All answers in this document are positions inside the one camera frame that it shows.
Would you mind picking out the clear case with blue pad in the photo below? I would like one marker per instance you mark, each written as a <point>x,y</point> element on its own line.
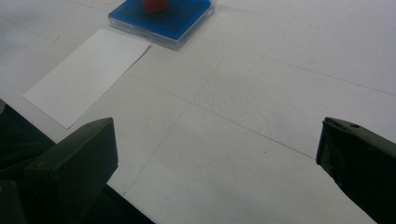
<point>186,21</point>

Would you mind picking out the red stamp block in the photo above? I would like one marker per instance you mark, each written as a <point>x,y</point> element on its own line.
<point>154,6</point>

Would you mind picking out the clear plastic lid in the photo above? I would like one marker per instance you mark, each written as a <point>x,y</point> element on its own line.
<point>87,77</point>

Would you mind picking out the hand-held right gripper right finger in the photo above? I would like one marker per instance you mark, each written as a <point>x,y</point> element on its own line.
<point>361,165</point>

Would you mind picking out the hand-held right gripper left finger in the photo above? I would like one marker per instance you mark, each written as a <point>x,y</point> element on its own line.
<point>71,168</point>

